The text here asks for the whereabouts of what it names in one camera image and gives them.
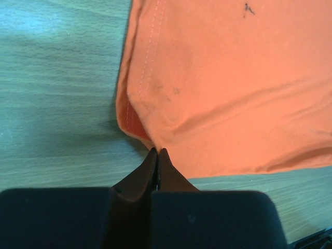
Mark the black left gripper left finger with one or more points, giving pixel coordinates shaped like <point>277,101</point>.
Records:
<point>80,217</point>

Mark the orange t shirt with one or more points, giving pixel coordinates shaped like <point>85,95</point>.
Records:
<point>229,87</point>

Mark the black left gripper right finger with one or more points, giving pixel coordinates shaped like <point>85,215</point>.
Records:
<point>184,217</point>

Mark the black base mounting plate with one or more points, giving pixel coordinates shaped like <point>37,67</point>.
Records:
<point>318,240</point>

